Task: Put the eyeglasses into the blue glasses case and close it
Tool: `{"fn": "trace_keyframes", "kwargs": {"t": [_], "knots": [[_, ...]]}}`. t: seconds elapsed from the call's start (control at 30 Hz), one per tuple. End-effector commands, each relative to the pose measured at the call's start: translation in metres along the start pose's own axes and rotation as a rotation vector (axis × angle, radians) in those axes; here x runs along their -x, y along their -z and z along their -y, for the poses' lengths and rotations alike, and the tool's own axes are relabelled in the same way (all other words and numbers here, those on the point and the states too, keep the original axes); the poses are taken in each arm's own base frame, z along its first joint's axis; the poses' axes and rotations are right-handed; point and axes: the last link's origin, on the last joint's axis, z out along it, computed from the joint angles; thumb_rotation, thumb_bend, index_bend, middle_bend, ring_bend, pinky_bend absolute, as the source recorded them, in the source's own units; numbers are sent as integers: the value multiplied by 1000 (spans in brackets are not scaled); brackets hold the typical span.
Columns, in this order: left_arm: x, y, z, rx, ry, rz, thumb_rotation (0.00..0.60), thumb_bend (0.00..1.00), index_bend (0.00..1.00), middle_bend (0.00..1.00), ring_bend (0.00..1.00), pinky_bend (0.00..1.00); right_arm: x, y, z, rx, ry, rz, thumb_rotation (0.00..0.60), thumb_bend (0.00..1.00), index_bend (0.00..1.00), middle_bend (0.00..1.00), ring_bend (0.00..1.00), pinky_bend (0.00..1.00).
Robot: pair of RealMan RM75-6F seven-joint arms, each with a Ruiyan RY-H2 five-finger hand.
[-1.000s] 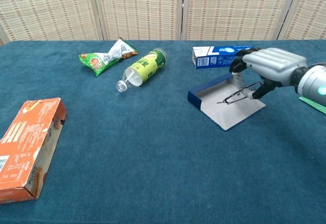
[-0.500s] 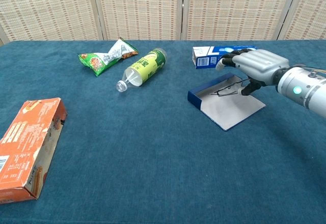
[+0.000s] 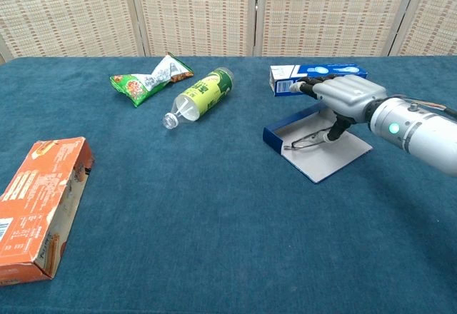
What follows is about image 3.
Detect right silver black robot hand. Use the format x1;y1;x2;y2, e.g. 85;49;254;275
288;74;388;142

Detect black frame eyeglasses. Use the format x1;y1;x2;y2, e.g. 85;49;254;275
283;128;331;150

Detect blue glasses box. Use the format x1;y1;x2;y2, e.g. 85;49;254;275
263;105;373;184

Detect blue white toothpaste box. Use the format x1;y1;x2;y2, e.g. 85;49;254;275
269;63;368;98

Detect orange cardboard box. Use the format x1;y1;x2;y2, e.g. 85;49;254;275
0;136;95;287

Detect woven bamboo screen panel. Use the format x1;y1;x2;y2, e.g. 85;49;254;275
0;0;139;64
388;0;457;57
255;0;422;57
128;0;258;57

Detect clear bottle green label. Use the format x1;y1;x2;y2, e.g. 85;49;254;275
162;66;236;131

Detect blue table cloth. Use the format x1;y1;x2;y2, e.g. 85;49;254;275
0;56;457;314

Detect green snack bag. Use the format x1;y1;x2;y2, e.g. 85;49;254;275
109;52;195;108

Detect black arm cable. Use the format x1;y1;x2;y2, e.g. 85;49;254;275
413;100;457;119

